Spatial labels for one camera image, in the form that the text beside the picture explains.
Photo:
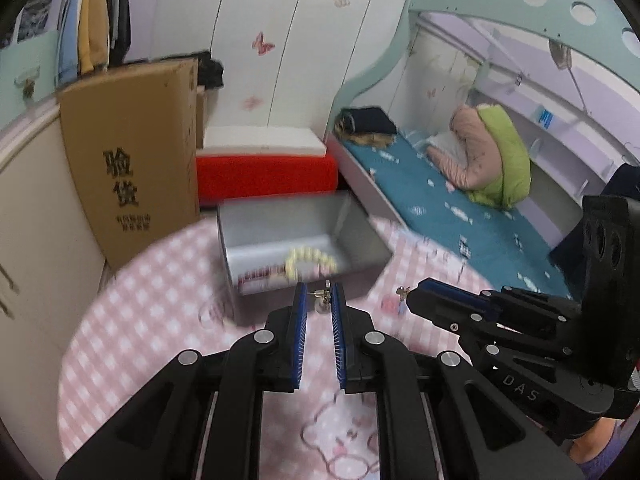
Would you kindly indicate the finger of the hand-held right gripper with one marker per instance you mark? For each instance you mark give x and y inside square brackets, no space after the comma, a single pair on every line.
[450,292]
[435,312]

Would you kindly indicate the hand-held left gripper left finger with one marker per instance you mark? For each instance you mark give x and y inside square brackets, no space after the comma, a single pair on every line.
[299,335]

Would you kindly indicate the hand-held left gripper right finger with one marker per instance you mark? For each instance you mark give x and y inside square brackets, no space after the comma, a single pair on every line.
[339,335]

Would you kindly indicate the small silver earring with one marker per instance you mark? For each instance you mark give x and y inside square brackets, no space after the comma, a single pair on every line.
[321,305]
[401,291]

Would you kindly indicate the grey metal box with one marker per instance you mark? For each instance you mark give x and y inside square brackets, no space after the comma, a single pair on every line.
[280,230]

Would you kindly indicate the person's right forearm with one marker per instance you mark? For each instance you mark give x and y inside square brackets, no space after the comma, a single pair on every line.
[597,441]

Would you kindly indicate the blue printed bed sheet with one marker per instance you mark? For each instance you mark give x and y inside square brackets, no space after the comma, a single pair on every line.
[425,190]

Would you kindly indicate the pink checked tablecloth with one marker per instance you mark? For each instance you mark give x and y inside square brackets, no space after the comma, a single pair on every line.
[165,310]

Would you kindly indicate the pink pillow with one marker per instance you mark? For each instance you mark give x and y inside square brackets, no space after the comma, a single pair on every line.
[475,155]

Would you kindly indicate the green blanket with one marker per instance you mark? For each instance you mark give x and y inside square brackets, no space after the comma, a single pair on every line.
[510,160]

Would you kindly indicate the white pillow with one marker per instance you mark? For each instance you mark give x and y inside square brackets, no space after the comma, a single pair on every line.
[445,142]

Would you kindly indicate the red storage bench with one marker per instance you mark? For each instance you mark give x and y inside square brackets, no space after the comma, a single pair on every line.
[265,175]

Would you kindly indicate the blue card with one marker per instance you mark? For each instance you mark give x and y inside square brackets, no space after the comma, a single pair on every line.
[545,117]

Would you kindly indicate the tan folded clothes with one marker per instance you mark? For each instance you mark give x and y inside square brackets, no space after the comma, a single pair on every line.
[370,140]

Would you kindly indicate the black folded clothes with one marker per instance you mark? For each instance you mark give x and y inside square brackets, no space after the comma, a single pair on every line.
[370,120]

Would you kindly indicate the white board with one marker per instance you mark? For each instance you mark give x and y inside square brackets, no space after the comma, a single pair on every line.
[260,137]

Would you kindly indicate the grey clip lamp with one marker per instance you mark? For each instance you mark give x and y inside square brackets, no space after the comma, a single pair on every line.
[559,52]

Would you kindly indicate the large cardboard box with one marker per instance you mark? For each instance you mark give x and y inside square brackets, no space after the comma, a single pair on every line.
[130,135]

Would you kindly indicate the white wardrobe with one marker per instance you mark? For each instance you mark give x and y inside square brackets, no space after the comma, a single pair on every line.
[300,60]

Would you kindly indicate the cream low cabinet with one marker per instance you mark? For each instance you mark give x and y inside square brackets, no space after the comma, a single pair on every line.
[40,210]

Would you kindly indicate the pink brown butterfly sticker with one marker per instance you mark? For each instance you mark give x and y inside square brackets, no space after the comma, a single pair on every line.
[262,44]

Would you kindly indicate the dark hanging jackets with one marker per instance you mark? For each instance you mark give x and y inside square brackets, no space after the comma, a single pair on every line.
[120,20]

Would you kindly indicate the pine cone drawer pull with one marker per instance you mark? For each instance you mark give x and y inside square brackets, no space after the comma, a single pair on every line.
[27,91]

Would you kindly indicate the tan hanging coat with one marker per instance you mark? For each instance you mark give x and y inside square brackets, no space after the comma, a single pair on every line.
[95,25]

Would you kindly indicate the light blue hanging shirt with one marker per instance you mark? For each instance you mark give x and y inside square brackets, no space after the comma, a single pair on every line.
[70,25]

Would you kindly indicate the teal drawer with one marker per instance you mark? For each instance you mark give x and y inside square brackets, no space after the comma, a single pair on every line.
[30,55]

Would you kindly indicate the folded jeans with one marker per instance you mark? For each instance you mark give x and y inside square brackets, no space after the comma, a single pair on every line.
[32,15]

